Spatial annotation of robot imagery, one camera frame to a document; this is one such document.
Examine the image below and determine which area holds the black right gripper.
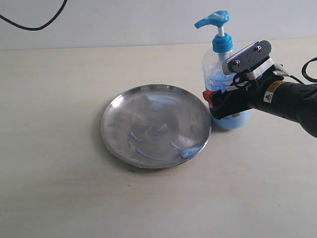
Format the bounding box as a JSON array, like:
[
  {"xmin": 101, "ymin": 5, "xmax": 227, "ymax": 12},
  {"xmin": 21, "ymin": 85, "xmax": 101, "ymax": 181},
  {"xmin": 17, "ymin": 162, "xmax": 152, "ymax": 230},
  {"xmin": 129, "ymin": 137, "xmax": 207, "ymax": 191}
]
[{"xmin": 203, "ymin": 75, "xmax": 285, "ymax": 119}]

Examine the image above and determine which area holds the blue soap pump bottle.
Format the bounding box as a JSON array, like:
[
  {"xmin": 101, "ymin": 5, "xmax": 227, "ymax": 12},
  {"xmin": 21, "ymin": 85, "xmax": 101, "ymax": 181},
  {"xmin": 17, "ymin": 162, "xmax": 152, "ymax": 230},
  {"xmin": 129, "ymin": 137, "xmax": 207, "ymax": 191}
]
[{"xmin": 194, "ymin": 9, "xmax": 251, "ymax": 130}]

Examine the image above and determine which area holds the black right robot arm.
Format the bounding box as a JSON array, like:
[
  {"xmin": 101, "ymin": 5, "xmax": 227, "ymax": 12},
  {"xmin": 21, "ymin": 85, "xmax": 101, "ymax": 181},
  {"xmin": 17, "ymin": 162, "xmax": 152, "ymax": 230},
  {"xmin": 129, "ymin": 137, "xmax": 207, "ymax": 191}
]
[{"xmin": 203, "ymin": 75, "xmax": 317, "ymax": 137}]

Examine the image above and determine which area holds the round stainless steel plate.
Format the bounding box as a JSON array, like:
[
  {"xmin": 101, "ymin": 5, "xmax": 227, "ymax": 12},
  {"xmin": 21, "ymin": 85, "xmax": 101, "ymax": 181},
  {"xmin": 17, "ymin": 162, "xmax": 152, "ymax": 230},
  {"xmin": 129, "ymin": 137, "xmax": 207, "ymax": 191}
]
[{"xmin": 100, "ymin": 84, "xmax": 211, "ymax": 170}]

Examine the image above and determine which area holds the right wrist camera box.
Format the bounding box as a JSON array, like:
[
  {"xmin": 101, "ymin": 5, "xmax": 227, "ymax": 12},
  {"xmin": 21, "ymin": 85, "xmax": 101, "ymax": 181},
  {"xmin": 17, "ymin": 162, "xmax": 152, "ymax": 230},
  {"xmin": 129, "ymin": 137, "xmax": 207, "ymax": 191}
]
[{"xmin": 222, "ymin": 40, "xmax": 274, "ymax": 80}]

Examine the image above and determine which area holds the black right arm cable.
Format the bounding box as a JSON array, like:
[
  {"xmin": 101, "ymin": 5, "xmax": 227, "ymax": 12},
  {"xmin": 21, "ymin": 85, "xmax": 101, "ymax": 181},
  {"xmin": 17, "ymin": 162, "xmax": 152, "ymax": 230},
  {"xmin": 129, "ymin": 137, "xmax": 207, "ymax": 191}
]
[{"xmin": 273, "ymin": 57, "xmax": 317, "ymax": 84}]

